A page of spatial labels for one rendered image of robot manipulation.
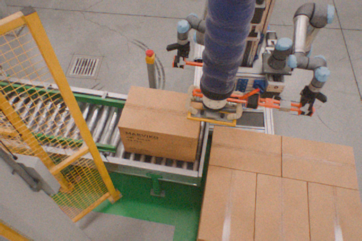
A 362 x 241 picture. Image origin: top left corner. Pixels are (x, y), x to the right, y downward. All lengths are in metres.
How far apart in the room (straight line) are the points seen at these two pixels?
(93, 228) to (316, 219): 1.88
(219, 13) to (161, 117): 1.07
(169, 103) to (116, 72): 1.67
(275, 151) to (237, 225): 0.73
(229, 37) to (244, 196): 1.37
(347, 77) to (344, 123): 0.72
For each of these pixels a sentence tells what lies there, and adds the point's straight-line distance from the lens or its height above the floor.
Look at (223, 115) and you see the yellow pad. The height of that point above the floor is 1.16.
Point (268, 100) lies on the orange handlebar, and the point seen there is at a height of 1.25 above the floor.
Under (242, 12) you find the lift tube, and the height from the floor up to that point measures 1.98.
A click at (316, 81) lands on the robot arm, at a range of 2.00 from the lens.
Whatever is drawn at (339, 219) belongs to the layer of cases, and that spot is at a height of 0.54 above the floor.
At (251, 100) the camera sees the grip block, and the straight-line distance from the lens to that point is 2.14.
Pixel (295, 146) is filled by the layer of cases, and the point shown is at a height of 0.54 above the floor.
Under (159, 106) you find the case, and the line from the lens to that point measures 2.43.
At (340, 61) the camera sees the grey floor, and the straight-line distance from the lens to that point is 4.58.
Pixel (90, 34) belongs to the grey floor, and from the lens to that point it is 4.58.
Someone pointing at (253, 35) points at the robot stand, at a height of 1.27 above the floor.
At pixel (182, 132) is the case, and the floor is 0.95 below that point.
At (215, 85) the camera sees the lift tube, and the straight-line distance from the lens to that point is 1.91.
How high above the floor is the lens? 2.91
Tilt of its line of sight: 56 degrees down
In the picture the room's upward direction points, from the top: 2 degrees clockwise
